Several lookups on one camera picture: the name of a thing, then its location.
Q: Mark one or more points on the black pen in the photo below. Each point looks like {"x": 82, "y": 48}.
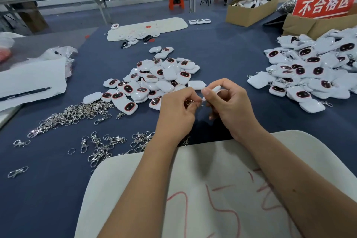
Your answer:
{"x": 25, "y": 94}

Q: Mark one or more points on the person's left hand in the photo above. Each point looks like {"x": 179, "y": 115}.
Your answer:
{"x": 176, "y": 120}

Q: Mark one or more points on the open cardboard box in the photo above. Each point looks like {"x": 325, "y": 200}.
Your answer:
{"x": 246, "y": 17}

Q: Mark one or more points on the person's right forearm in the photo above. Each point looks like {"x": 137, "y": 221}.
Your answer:
{"x": 301, "y": 182}

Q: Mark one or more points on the orange bag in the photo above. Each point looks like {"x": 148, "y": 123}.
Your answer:
{"x": 4, "y": 55}

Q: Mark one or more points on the white plastic bag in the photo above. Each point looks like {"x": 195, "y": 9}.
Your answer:
{"x": 8, "y": 40}

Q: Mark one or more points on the red plastic stool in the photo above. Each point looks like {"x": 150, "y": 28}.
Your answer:
{"x": 176, "y": 2}

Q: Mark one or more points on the long white foam board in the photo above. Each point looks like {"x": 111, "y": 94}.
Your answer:
{"x": 172, "y": 25}

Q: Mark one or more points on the person's right hand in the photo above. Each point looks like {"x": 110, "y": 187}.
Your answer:
{"x": 237, "y": 109}

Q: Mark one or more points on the white foam board red marks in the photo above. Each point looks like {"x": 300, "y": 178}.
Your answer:
{"x": 223, "y": 179}

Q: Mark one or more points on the flat brown cardboard box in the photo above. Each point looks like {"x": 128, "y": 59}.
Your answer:
{"x": 304, "y": 27}

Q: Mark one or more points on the person's left forearm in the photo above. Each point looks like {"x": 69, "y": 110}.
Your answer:
{"x": 139, "y": 193}

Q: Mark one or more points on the white tag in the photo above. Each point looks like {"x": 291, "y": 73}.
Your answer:
{"x": 215, "y": 88}

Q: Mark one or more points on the red sign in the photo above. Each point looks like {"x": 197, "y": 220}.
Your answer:
{"x": 324, "y": 2}

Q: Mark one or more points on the white paper sheet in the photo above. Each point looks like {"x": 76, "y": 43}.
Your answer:
{"x": 30, "y": 76}

